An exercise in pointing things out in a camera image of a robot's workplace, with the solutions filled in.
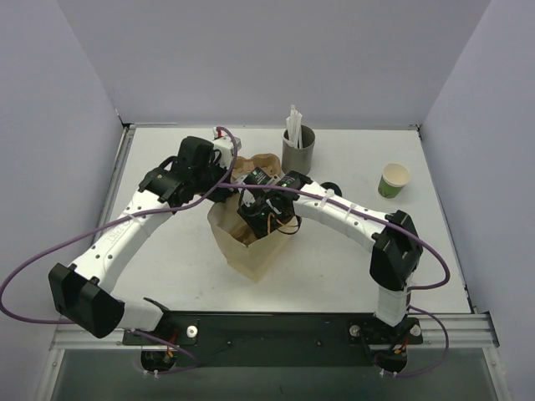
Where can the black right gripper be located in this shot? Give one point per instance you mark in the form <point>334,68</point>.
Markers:
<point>257,221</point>

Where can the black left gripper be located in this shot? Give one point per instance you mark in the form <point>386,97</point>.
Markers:
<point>223,190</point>

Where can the brown paper takeout bag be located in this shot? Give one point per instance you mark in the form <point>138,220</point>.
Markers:
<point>251,261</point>

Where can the single brown pulp carrier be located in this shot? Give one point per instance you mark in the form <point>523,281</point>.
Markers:
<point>243,233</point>

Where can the brown pulp cup carrier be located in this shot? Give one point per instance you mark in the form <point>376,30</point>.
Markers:
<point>268,162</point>

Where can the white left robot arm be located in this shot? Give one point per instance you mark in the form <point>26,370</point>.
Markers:
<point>82,291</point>

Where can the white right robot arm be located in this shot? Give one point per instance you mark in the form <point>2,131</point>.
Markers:
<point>394,256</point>

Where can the grey cylindrical straw holder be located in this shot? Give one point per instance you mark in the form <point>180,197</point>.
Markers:
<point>298,159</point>

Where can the stack of black lids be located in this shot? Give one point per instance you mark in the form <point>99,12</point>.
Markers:
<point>332,186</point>

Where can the white wrapped straws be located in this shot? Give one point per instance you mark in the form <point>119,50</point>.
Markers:
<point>294,128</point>

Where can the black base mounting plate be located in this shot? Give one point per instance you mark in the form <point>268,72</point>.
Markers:
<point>272,353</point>

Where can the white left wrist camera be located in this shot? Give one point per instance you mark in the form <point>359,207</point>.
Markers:
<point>229,148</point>

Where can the aluminium frame rail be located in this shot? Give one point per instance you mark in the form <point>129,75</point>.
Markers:
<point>189,329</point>

